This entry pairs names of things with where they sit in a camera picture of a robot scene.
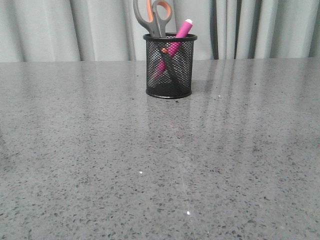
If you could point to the pink highlighter pen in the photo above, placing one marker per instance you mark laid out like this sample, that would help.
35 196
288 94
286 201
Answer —
183 30

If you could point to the grey orange scissors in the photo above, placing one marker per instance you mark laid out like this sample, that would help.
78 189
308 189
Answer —
159 14

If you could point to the black mesh pen holder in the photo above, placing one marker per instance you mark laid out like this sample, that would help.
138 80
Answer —
183 65

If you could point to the white curtain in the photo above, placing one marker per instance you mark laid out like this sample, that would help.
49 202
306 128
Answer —
107 30

